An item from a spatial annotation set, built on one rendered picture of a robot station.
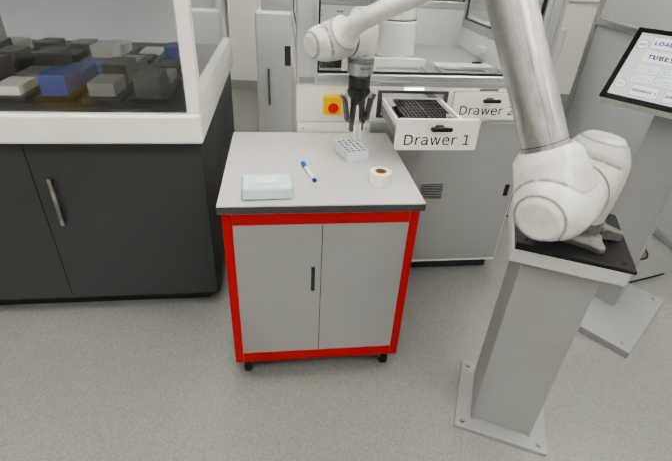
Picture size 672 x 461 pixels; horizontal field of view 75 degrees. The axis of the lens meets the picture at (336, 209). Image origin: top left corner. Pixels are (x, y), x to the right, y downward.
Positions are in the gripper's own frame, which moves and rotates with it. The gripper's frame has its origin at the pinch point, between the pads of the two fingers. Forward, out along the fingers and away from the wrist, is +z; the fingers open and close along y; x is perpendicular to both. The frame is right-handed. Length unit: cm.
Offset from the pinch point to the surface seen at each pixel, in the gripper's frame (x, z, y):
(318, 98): 22.9, -5.7, -6.6
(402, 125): -16.2, -7.1, 9.5
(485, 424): -73, 82, 24
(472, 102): 5, -5, 54
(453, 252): 5, 72, 61
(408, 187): -31.9, 7.7, 5.2
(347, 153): -9.0, 4.3, -6.7
